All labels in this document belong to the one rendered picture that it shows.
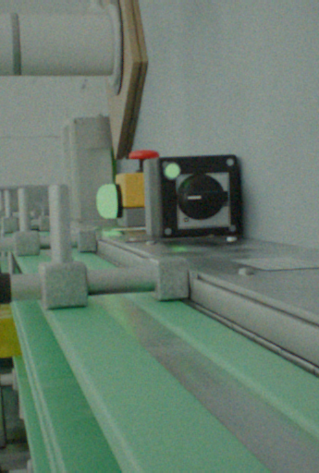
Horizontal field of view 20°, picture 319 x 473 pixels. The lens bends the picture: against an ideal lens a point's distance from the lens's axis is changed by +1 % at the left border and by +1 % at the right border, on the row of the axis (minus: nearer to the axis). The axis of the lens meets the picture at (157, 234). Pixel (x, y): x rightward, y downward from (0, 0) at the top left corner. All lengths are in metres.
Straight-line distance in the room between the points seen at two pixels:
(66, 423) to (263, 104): 0.37
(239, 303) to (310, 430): 0.18
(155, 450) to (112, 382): 0.09
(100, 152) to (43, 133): 3.57
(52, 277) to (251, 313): 0.15
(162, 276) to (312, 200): 0.20
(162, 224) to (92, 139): 0.79
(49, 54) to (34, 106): 3.77
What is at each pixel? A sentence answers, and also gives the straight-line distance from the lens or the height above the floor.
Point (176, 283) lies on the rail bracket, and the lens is 0.55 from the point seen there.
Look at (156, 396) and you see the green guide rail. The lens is 0.31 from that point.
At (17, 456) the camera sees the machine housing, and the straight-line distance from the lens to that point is 1.32.
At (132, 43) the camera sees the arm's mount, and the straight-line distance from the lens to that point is 1.39.
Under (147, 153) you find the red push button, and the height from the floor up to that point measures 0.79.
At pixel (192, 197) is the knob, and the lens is 0.85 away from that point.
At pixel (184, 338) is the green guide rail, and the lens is 0.43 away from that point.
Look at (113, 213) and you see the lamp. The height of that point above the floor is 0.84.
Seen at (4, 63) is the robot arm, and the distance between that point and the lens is 1.46.
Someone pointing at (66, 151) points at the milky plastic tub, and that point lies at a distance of 1.81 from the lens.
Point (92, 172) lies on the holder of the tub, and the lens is 1.65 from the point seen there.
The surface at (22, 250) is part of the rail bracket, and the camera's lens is 1.00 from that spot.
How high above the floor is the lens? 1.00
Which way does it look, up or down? 11 degrees down
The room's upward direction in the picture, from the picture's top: 93 degrees counter-clockwise
